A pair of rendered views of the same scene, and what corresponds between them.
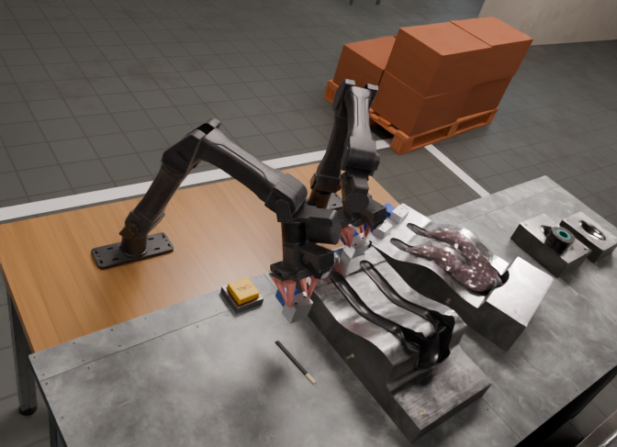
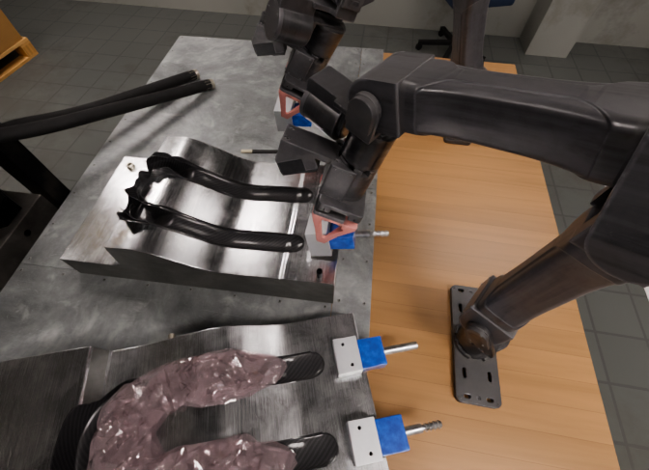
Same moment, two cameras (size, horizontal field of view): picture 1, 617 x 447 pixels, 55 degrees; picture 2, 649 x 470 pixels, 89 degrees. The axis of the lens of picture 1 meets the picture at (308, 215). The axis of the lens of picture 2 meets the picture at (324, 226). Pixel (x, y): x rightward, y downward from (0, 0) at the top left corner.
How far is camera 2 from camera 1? 158 cm
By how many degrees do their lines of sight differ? 80
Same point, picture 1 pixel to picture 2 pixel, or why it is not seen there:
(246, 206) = (496, 240)
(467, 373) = (97, 242)
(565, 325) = not seen: outside the picture
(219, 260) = (414, 167)
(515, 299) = (29, 413)
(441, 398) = (117, 192)
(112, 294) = not seen: hidden behind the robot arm
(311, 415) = (223, 134)
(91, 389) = (340, 60)
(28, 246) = not seen: hidden behind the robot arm
